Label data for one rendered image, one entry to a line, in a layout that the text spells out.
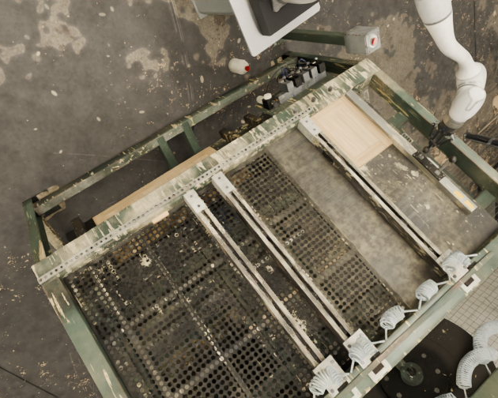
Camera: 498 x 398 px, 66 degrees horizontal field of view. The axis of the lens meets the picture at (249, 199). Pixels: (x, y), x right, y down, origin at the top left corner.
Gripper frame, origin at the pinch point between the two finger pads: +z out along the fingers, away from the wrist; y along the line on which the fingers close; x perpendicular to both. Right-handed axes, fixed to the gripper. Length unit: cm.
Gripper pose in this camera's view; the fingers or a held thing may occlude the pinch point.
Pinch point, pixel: (431, 144)
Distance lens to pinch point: 221.2
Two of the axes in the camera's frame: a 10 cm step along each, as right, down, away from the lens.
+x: -7.9, 5.4, -2.8
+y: -6.1, -7.3, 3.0
